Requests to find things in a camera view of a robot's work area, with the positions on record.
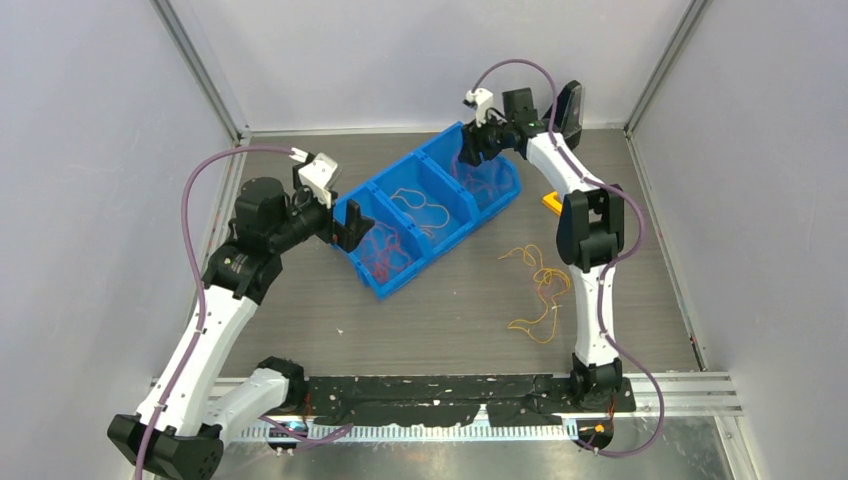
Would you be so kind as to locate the yellow triangular plastic piece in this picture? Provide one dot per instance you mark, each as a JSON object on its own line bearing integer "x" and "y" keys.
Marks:
{"x": 553, "y": 203}

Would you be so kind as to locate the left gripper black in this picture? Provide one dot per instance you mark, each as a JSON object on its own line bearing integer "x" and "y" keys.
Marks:
{"x": 354, "y": 228}

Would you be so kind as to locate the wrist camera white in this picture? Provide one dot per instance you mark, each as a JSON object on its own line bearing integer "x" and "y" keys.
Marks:
{"x": 480, "y": 100}
{"x": 318, "y": 172}

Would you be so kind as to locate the black wedge-shaped stand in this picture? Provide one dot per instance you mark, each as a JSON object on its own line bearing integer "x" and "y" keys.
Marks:
{"x": 568, "y": 113}

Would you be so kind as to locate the blue three-compartment plastic bin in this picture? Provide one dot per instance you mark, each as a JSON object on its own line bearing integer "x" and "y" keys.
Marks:
{"x": 425, "y": 204}

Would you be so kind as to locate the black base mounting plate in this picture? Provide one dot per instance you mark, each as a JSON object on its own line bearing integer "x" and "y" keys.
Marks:
{"x": 449, "y": 400}

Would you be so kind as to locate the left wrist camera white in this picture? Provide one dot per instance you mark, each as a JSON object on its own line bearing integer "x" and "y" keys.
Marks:
{"x": 318, "y": 172}

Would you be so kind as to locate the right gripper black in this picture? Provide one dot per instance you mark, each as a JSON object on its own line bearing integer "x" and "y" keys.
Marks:
{"x": 474, "y": 142}

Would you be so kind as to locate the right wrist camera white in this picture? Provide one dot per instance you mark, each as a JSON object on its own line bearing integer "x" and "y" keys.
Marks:
{"x": 480, "y": 100}

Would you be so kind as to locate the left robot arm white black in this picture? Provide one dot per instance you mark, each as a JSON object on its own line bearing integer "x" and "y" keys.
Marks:
{"x": 177, "y": 432}

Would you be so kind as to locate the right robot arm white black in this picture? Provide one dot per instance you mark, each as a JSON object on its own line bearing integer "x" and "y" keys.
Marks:
{"x": 590, "y": 230}

